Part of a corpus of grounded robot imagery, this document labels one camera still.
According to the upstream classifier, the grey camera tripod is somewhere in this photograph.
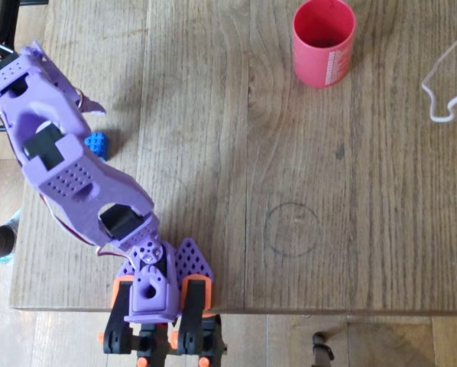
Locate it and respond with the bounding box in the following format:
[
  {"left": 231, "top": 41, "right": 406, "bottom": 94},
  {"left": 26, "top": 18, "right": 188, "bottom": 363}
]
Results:
[{"left": 311, "top": 331, "right": 335, "bottom": 367}]

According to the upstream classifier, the red cup with white print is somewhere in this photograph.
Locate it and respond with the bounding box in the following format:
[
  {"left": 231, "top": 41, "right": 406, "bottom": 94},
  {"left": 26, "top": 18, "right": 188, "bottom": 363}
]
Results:
[{"left": 291, "top": 0, "right": 357, "bottom": 89}]

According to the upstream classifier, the black orange table clamp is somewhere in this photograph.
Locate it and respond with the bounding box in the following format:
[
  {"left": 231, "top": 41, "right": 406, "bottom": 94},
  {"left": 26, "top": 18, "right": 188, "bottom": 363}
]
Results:
[
  {"left": 97, "top": 274, "right": 157, "bottom": 367},
  {"left": 170, "top": 274, "right": 228, "bottom": 367}
]

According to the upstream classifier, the white flat cable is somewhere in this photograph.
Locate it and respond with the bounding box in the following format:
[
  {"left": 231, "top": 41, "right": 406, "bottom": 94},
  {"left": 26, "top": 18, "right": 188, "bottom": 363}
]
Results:
[{"left": 421, "top": 17, "right": 457, "bottom": 123}]

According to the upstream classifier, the blue toy brick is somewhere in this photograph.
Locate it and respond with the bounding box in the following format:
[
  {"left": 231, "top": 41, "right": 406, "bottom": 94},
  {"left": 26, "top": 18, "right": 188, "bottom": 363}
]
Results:
[{"left": 83, "top": 131, "right": 111, "bottom": 161}]

